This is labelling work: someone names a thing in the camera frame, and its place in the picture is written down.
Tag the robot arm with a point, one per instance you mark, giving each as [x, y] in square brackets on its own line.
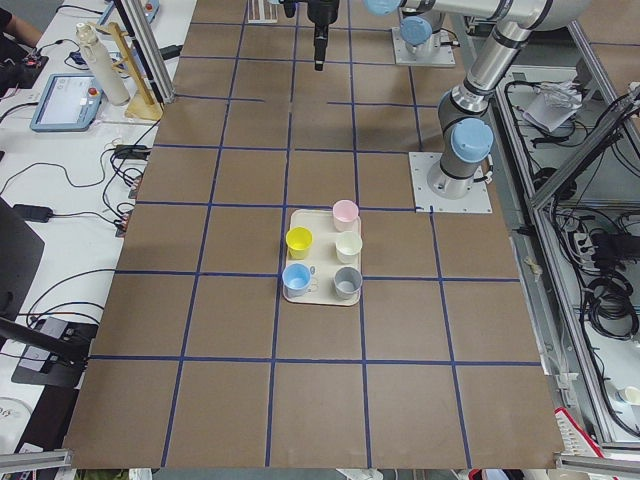
[421, 32]
[468, 139]

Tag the blue plastic cup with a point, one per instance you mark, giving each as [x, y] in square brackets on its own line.
[296, 279]

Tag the pale green plastic cup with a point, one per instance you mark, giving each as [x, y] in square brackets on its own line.
[348, 246]

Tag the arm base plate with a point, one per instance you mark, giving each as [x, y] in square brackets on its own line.
[435, 192]
[436, 52]

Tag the pink plastic cup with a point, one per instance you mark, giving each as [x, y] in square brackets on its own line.
[345, 214]

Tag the teach pendant tablet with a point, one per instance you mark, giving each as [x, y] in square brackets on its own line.
[69, 103]

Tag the wooden stand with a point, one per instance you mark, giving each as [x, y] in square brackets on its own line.
[143, 104]

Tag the white drink bottle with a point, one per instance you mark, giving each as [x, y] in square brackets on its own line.
[97, 58]

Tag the grey plastic cup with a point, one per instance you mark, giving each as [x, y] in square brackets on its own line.
[347, 282]

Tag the black power adapter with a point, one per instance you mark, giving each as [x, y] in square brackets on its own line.
[34, 213]

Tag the cream plastic tray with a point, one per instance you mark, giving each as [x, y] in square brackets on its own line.
[322, 259]

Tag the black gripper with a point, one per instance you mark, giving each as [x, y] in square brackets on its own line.
[322, 12]

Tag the yellow plastic cup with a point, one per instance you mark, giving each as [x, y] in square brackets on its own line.
[299, 241]

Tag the aluminium frame post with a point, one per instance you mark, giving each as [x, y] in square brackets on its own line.
[136, 24]

